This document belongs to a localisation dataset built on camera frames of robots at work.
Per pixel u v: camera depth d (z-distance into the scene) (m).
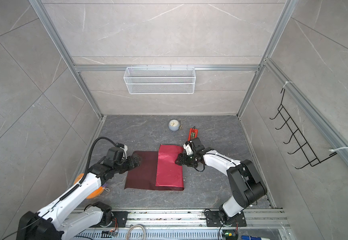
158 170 0.83
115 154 0.62
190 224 0.73
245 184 0.45
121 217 0.73
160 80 1.01
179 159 0.82
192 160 0.77
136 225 0.72
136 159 0.74
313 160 0.58
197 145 0.73
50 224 0.40
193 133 1.01
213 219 0.73
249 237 0.68
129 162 0.73
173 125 1.10
